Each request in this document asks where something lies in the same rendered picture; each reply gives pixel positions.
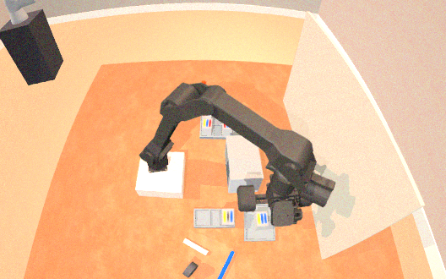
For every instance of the blue rounded bar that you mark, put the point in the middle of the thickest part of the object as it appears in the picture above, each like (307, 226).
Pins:
(228, 260)

